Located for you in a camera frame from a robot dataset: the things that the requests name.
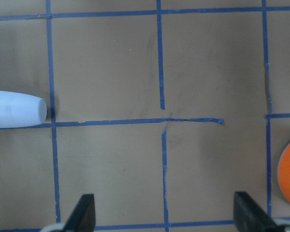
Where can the translucent white plastic cup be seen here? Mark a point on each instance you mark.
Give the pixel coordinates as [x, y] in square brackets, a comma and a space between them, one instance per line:
[21, 110]

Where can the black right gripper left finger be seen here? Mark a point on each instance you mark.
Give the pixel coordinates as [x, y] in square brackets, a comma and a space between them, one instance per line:
[83, 217]

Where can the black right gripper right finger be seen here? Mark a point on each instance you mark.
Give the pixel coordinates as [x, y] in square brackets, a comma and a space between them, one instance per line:
[248, 216]

